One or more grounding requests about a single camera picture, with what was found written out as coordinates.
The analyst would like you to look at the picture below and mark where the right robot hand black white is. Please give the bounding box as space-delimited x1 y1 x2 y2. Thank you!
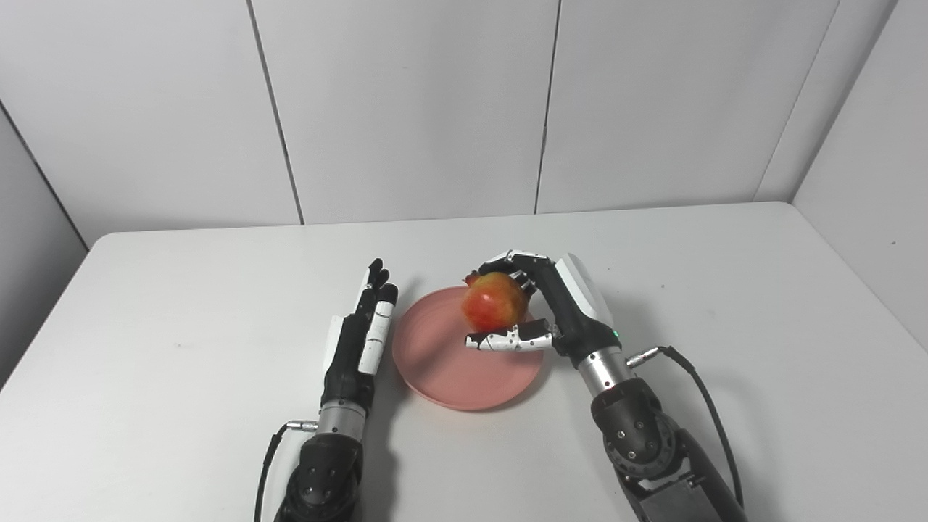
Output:
465 250 623 370

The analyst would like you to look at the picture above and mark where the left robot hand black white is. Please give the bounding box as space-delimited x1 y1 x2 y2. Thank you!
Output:
320 258 399 417

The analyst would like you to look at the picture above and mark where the red pomegranate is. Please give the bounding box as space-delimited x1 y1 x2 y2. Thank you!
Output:
462 271 530 334

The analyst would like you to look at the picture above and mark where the pink round plate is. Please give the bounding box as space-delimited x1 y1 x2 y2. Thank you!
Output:
392 285 545 413

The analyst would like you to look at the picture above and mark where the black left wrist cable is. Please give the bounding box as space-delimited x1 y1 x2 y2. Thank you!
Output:
253 418 320 522

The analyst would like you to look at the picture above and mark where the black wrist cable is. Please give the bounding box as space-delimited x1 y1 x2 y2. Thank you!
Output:
253 418 320 522
626 345 745 508

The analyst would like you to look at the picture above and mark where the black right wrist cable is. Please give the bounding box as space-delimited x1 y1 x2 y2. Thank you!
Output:
626 345 745 508

